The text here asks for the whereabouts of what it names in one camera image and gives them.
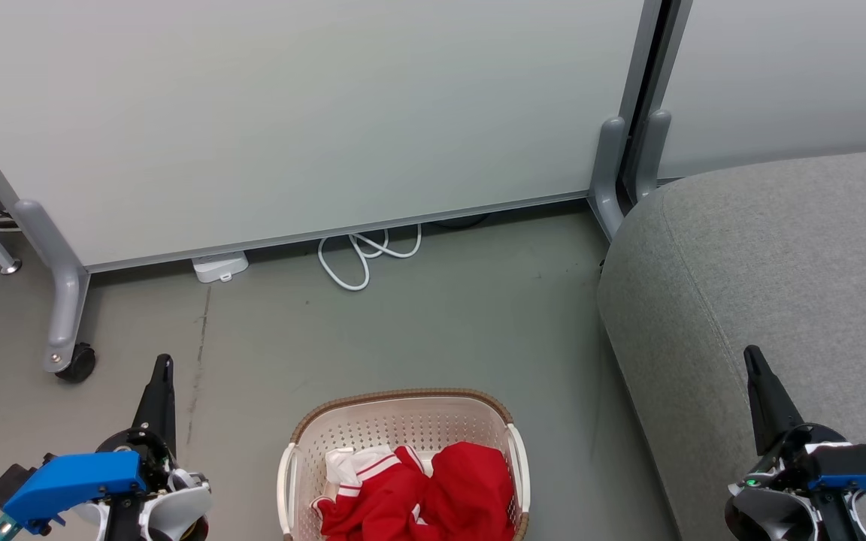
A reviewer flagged large white partition panel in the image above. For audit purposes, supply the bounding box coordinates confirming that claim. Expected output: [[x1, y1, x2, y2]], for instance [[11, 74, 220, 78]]
[[0, 0, 663, 273]]

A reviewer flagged grey partition foot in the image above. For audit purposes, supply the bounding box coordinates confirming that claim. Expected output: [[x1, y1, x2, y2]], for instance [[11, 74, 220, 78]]
[[634, 109, 673, 202], [588, 115, 629, 241]]

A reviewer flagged beige perforated laundry basket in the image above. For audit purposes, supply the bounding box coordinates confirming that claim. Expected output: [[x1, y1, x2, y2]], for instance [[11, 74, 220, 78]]
[[277, 388, 531, 541]]

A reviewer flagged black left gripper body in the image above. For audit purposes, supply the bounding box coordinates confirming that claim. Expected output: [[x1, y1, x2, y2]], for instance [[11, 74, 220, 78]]
[[71, 427, 213, 541]]

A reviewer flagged plain red garment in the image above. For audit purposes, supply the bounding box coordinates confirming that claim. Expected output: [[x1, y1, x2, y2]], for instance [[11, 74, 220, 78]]
[[414, 442, 516, 541]]

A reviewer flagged red garment with white trim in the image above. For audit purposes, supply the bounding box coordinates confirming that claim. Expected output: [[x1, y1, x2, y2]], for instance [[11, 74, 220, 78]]
[[311, 445, 434, 541]]

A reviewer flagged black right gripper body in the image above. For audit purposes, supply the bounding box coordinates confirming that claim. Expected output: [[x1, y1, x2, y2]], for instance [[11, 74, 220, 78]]
[[725, 425, 866, 541]]

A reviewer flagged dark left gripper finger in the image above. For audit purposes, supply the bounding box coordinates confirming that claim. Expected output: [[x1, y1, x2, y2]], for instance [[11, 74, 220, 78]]
[[132, 355, 177, 455]]

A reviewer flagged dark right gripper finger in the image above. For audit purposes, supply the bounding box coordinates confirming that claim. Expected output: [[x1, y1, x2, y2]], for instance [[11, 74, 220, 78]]
[[743, 346, 807, 457]]

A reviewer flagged narrow white partition panel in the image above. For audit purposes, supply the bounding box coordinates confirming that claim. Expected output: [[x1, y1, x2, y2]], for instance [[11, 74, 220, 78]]
[[659, 0, 866, 181]]

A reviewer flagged white looped power cable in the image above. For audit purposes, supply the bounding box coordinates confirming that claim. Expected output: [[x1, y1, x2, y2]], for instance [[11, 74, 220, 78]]
[[317, 224, 423, 292]]

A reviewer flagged grey partition leg with caster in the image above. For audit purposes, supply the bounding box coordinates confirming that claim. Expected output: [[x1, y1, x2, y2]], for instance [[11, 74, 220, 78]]
[[14, 199, 92, 374]]

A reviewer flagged grey fabric sofa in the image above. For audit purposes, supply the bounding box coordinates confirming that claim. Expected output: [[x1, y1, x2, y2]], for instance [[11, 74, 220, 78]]
[[597, 147, 866, 541]]

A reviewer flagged white power adapter box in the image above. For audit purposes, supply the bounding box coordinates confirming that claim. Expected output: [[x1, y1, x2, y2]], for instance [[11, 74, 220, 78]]
[[192, 252, 250, 284]]

